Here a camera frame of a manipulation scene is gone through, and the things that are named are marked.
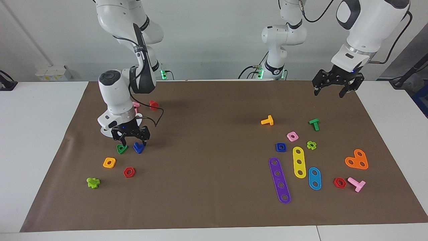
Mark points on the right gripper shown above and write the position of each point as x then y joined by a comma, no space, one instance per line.
131,128

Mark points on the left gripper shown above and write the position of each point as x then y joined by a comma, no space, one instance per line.
341,75

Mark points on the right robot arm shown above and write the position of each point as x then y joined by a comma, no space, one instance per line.
113,90

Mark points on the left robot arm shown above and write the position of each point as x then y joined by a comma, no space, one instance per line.
367,26

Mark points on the blue heart toy nut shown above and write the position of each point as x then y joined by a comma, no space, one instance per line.
138,148

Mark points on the green triangle toy nut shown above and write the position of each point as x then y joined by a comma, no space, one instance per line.
121,149

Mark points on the pink toy bolt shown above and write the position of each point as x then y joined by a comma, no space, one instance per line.
136,107
356,184

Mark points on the orange square toy nut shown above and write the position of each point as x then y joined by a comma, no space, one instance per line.
109,162

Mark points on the red hexagon toy nut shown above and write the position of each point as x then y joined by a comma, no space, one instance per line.
129,172
339,182

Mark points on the red toy bolt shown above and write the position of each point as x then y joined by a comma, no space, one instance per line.
153,105

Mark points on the lime green toy bolt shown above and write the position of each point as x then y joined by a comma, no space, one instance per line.
93,182

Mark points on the lime flower toy nut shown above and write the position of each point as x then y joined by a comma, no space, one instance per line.
311,145

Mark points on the pink square toy nut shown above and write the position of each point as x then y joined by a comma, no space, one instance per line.
292,136

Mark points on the black stand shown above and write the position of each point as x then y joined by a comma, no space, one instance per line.
6,82
409,72

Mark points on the orange toy bolt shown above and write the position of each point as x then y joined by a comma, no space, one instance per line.
267,121

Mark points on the orange heart-shaped plate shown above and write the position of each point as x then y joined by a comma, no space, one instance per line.
357,160

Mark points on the blue square toy nut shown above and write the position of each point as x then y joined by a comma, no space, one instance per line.
281,147

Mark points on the yellow three-hole strip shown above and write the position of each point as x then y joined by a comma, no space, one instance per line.
299,162

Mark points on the blue two-hole strip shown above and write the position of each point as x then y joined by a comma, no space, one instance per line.
314,178

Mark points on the white box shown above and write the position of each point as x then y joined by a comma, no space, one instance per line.
53,73

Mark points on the purple four-hole strip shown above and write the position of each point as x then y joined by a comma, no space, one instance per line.
279,180

